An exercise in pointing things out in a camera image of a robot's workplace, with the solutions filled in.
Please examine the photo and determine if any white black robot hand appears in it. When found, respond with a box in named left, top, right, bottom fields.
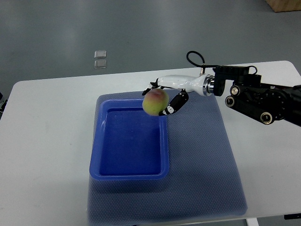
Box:
left=143, top=74, right=214, bottom=116

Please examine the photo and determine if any dark object at left edge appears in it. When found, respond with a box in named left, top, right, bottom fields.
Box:
left=0, top=93, right=8, bottom=114

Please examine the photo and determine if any green red peach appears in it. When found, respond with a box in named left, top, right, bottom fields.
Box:
left=142, top=89, right=169, bottom=116

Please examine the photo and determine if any blue plastic tray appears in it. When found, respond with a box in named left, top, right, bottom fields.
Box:
left=89, top=99, right=169, bottom=181

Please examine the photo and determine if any grey blue mesh mat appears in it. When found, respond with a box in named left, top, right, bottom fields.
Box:
left=87, top=92, right=247, bottom=226

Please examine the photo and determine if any wooden box corner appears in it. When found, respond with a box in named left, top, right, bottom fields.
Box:
left=265, top=0, right=301, bottom=13

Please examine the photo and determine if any upper metal floor plate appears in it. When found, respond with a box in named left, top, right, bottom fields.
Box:
left=94, top=50, right=106, bottom=59

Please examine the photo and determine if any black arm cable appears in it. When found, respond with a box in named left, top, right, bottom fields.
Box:
left=186, top=50, right=258, bottom=75

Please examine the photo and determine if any black table bracket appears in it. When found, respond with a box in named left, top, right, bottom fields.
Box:
left=284, top=213, right=301, bottom=220

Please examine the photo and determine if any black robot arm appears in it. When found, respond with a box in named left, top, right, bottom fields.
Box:
left=208, top=65, right=301, bottom=126

